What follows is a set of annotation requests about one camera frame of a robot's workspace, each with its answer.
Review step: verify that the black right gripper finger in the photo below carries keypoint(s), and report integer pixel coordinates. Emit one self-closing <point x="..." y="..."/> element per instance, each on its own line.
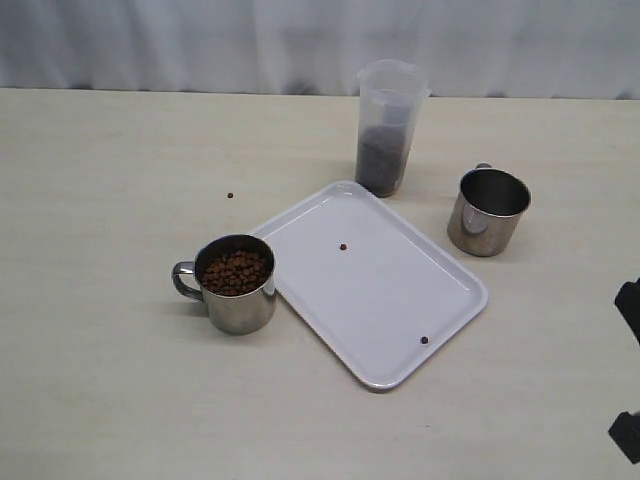
<point x="625" y="433"/>
<point x="627" y="301"/>

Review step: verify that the white plastic tray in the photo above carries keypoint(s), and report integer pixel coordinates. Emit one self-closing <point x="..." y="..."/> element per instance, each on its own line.
<point x="372" y="303"/>

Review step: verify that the steel mug with kibble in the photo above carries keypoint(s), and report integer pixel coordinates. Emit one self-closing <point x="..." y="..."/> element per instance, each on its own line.
<point x="234" y="277"/>
<point x="488" y="207"/>

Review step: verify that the white curtain backdrop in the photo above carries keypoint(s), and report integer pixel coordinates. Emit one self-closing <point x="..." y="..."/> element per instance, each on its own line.
<point x="545" y="49"/>

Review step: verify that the clear plastic pitcher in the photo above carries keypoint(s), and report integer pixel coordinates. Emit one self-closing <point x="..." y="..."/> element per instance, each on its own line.
<point x="391" y="93"/>

